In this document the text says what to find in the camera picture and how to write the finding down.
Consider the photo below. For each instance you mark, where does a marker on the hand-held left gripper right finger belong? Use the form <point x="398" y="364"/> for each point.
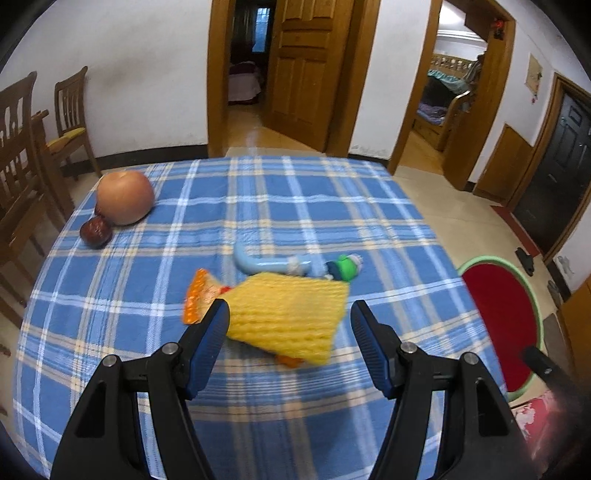
<point x="374" y="350"/>

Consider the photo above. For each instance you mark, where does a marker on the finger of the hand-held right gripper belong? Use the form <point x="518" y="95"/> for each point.
<point x="545" y="367"/>

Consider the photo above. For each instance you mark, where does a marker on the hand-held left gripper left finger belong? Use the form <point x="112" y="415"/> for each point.
<point x="207" y="350"/>

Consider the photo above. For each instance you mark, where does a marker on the red white plastic bag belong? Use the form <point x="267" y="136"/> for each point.
<point x="535" y="420"/>

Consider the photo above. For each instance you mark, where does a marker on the orange snack packet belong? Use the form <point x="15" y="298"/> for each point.
<point x="201" y="295"/>

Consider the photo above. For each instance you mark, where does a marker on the yellow foam fruit net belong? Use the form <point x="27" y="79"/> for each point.
<point x="286" y="314"/>

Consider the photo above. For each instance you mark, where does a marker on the watermelon-shaped red floor mat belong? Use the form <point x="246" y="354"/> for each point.
<point x="498" y="314"/>

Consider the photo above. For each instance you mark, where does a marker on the green white toy figure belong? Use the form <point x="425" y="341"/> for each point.
<point x="346" y="267"/>

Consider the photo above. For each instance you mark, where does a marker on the light blue plastic toy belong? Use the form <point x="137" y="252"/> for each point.
<point x="268" y="266"/>

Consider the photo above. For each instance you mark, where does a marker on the small black floor object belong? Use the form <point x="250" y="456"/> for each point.
<point x="525" y="261"/>

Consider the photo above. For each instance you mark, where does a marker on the blue plaid tablecloth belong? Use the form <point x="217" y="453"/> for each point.
<point x="277" y="207"/>

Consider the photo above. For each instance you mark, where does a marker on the dark red date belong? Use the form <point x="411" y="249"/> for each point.
<point x="96" y="233"/>

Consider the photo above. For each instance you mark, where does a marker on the large apple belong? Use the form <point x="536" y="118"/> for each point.
<point x="125" y="197"/>

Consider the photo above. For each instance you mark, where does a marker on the black door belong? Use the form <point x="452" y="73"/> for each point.
<point x="558" y="170"/>

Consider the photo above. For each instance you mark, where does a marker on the wooden bunk bed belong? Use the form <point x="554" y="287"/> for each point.
<point x="443" y="106"/>

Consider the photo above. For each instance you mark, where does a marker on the bed with pink cover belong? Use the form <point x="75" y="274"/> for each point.
<point x="244" y="85"/>

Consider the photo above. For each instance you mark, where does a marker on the tall wooden chair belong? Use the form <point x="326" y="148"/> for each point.
<point x="18" y="152"/>

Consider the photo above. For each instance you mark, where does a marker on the wooden chair with yellow cushion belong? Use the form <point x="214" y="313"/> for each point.
<point x="69" y="106"/>

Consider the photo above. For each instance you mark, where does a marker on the panelled wooden door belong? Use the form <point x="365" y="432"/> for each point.
<point x="309" y="69"/>

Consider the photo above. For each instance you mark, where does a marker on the window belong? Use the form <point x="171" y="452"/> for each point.
<point x="261" y="30"/>

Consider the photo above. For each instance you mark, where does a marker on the red hanging ornament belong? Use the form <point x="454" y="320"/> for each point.
<point x="497" y="28"/>

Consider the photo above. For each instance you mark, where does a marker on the wooden wall panel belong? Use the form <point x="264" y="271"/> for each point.
<point x="505" y="161"/>

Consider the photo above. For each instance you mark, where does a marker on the wide wooden door frame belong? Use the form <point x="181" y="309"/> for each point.
<point x="498" y="92"/>

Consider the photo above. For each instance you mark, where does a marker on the wall poster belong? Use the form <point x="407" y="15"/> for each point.
<point x="534" y="76"/>

